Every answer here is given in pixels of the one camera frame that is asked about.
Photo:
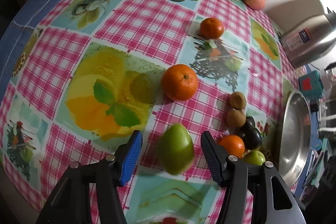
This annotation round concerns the small green apple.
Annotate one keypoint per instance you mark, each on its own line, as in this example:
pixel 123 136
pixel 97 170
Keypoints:
pixel 254 157

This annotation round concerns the stainless steel bowl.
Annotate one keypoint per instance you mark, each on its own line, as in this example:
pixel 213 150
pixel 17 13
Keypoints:
pixel 293 137

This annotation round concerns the dark plum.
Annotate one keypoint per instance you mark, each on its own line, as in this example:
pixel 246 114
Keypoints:
pixel 251 137
pixel 250 122

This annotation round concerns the orange tangerine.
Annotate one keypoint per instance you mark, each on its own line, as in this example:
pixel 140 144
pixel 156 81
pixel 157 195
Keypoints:
pixel 233 145
pixel 179 82
pixel 211 28

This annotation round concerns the teal box with red label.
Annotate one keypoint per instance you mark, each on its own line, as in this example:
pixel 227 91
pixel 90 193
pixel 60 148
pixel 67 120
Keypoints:
pixel 311 86

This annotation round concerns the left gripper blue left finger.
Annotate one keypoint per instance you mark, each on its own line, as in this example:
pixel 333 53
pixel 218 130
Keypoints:
pixel 129 157

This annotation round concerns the brown kiwi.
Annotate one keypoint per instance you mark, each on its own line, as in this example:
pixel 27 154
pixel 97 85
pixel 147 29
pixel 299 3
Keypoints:
pixel 235 118
pixel 237 100

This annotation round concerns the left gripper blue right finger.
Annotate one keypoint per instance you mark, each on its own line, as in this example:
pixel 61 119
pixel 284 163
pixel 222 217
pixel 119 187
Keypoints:
pixel 213 157

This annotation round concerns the stainless steel thermos jug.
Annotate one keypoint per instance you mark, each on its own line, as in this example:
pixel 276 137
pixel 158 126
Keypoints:
pixel 309 40

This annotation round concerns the blue cloth under tablecloth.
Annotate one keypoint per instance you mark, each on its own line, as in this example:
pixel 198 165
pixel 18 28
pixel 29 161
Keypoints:
pixel 18 33

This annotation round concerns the checkered fruit-print tablecloth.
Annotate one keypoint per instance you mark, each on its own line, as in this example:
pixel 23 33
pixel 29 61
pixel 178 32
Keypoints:
pixel 90 74

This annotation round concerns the large green apple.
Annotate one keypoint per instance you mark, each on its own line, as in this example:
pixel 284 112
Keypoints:
pixel 175 150

